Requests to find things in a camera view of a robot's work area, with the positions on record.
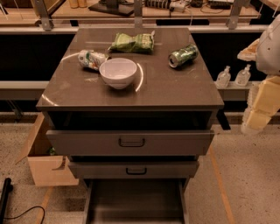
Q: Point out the white ceramic bowl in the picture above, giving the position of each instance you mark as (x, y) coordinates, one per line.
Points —
(118, 73)

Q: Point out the right clear sanitizer bottle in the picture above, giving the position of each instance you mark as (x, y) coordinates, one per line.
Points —
(242, 78)

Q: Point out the cardboard box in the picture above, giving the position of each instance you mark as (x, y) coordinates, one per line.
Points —
(46, 166)

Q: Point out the top grey drawer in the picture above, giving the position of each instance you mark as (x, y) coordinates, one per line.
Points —
(130, 143)

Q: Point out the middle grey drawer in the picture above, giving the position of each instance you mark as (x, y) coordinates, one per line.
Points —
(134, 170)

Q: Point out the power strip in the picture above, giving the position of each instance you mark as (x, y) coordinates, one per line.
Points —
(171, 5)

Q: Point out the white green crushed can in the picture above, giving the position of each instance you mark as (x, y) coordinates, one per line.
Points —
(92, 59)

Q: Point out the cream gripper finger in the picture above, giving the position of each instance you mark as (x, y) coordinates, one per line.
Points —
(263, 103)
(249, 53)

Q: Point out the bottom open grey drawer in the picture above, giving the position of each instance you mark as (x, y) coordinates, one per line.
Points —
(135, 201)

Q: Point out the black monitor base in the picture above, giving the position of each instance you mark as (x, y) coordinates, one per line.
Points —
(114, 7)

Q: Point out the green chip bag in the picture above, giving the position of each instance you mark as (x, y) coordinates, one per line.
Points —
(141, 43)

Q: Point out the grey drawer cabinet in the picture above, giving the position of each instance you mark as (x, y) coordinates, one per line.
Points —
(160, 98)

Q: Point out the black floor pole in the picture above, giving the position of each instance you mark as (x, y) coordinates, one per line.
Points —
(7, 188)

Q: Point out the green soda can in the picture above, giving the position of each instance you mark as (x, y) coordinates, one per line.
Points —
(182, 55)

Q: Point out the clear sanitizer bottle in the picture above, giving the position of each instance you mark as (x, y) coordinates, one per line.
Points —
(242, 78)
(223, 78)

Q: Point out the left clear sanitizer bottle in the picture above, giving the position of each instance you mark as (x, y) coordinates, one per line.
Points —
(223, 78)

